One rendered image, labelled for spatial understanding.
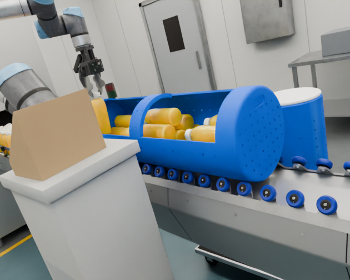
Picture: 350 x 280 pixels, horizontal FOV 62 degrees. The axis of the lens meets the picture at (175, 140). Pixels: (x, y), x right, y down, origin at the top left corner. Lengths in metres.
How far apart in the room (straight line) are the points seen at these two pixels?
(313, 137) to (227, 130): 0.75
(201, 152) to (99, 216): 0.34
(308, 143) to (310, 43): 2.98
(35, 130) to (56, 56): 5.42
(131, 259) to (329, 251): 0.57
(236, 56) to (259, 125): 3.95
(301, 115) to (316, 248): 0.73
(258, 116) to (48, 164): 0.59
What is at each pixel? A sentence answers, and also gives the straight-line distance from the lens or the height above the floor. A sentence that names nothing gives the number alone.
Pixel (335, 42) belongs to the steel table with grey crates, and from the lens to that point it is 3.51.
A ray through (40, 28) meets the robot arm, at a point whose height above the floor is 1.58.
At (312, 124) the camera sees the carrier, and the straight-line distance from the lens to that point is 1.46.
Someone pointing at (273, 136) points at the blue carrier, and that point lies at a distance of 0.95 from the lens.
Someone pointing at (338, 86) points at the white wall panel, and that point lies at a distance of 4.38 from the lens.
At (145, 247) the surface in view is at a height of 0.80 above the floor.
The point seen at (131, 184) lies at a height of 1.02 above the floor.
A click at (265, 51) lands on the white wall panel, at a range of 4.57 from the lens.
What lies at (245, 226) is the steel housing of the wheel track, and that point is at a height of 0.85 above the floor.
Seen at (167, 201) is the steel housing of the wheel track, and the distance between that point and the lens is 1.13.
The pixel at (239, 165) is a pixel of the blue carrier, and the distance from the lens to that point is 0.81.
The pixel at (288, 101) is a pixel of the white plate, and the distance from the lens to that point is 1.42.
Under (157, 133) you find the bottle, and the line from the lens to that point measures 1.07.
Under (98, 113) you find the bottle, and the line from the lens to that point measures 1.35.
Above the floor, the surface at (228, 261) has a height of 0.14.
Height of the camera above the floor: 1.40
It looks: 18 degrees down
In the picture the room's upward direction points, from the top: 15 degrees counter-clockwise
